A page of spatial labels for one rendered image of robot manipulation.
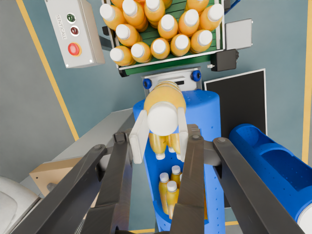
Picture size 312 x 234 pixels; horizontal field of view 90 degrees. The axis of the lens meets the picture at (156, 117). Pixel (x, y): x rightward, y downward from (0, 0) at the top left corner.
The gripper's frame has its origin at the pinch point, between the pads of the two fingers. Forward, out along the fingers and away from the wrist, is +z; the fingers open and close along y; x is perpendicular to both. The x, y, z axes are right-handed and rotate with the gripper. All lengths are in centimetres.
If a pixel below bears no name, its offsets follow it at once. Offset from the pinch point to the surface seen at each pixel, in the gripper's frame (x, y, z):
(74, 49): 12.3, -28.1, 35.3
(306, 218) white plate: -67, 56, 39
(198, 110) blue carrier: -6.5, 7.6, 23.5
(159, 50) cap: 9.1, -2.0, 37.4
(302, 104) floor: -53, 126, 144
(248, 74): -16, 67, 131
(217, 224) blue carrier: -48, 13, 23
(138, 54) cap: 8.8, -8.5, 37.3
